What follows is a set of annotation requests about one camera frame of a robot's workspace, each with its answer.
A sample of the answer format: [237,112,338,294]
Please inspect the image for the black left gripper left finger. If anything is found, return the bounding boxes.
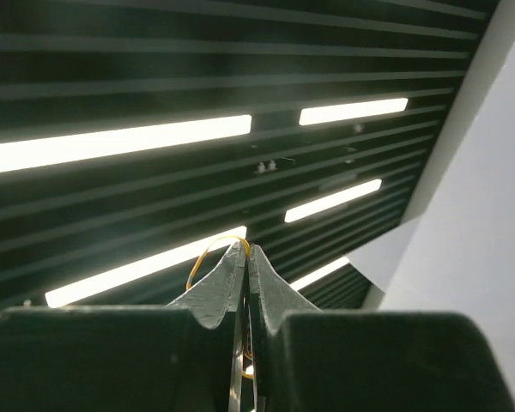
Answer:
[0,244,246,411]

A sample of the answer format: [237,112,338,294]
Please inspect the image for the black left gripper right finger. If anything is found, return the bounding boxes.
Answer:
[247,245,515,411]

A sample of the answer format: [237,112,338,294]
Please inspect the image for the yellow cable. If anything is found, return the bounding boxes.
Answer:
[185,235,255,379]

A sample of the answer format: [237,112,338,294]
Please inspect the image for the ceiling light strips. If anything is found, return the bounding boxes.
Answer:
[0,97,409,309]

